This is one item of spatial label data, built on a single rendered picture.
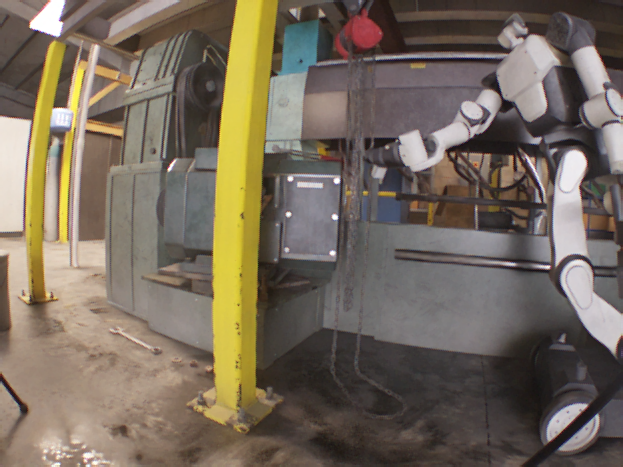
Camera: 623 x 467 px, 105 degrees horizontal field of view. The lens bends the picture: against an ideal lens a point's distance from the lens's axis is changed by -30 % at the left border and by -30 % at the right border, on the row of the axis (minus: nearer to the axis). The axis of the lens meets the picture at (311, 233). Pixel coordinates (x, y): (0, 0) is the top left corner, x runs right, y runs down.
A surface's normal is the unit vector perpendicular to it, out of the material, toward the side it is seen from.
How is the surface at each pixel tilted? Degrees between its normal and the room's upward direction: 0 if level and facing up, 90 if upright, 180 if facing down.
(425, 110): 90
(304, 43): 90
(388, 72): 78
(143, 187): 90
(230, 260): 90
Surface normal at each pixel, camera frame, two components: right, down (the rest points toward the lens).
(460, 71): -0.39, -0.17
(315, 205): -0.09, 0.06
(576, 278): -0.51, 0.03
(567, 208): -0.36, 0.43
